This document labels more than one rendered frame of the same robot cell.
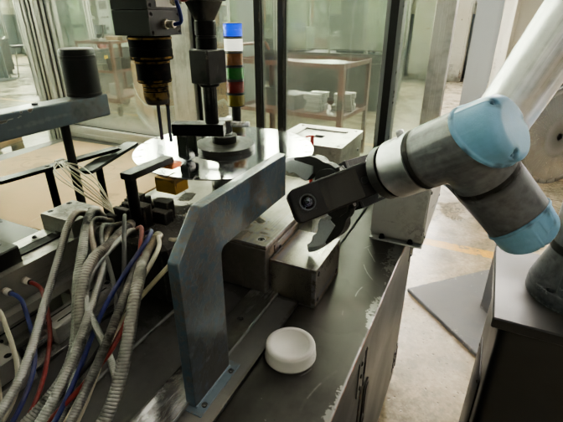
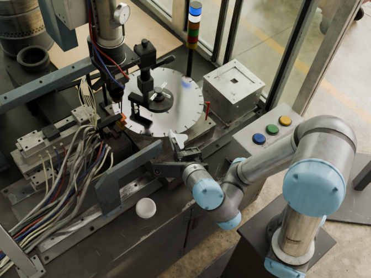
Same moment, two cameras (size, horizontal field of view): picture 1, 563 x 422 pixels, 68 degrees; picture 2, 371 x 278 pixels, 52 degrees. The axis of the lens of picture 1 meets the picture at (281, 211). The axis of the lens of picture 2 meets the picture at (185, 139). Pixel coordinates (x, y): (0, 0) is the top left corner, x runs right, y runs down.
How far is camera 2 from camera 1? 88 cm
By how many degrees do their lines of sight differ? 33
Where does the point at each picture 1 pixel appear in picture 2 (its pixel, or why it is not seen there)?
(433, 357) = not seen: hidden behind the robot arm
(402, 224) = not seen: hidden behind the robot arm
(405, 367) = (271, 197)
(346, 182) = (174, 170)
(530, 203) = (220, 218)
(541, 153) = not seen: outside the picture
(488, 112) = (200, 194)
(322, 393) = (146, 229)
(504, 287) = (259, 217)
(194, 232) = (104, 180)
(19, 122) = (65, 79)
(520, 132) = (213, 201)
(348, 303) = (184, 194)
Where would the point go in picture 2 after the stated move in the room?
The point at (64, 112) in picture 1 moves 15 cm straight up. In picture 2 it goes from (85, 70) to (78, 36)
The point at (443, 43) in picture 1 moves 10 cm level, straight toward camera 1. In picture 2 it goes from (318, 67) to (302, 80)
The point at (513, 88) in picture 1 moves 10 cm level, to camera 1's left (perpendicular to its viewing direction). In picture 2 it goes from (250, 167) to (217, 154)
